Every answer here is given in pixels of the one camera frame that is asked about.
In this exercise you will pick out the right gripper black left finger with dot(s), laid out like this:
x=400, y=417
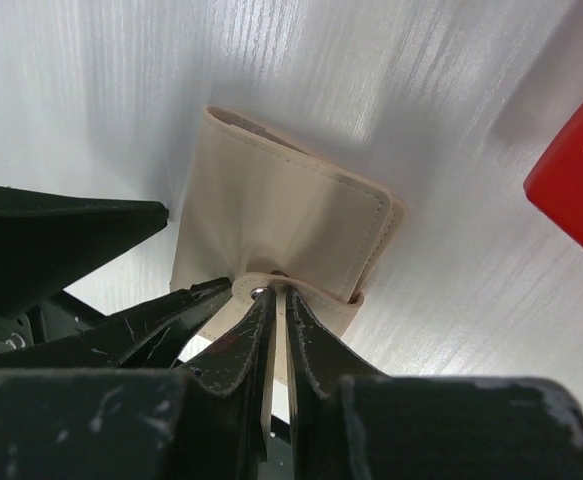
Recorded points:
x=207, y=418

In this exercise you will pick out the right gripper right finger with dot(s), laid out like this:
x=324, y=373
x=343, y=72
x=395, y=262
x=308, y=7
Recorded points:
x=351, y=421

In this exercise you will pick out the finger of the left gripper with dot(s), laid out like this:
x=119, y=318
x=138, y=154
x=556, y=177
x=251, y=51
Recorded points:
x=149, y=335

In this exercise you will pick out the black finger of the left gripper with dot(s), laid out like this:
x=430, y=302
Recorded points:
x=48, y=242

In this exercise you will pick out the beige card holder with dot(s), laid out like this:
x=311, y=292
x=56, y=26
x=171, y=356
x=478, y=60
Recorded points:
x=261, y=212

